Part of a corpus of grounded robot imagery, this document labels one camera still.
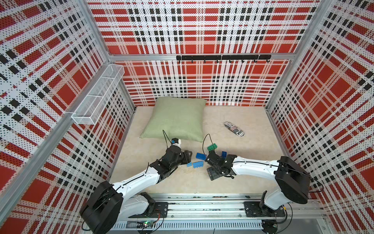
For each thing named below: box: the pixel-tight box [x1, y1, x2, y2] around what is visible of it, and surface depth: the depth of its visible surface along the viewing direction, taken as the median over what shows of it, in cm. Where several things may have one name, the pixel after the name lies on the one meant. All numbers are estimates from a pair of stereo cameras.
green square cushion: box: [140, 97, 207, 142], surface depth 95 cm
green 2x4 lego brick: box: [206, 143, 218, 152], surface depth 98 cm
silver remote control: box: [224, 121, 245, 137], surface depth 106 cm
